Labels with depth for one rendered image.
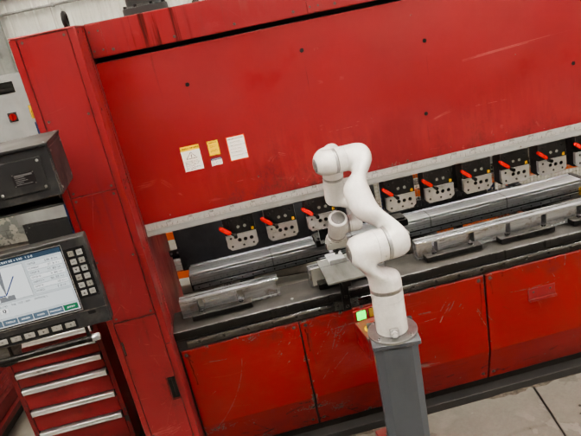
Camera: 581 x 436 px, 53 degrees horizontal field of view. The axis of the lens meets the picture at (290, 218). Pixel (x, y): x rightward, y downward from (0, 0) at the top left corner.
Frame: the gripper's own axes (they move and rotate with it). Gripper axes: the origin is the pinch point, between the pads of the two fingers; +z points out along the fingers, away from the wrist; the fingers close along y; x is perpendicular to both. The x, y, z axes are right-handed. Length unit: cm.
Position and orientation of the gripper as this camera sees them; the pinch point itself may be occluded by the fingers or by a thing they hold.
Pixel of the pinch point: (335, 250)
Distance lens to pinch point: 285.7
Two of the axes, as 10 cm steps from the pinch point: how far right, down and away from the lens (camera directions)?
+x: 2.4, 8.4, -4.9
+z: 0.4, 5.0, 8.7
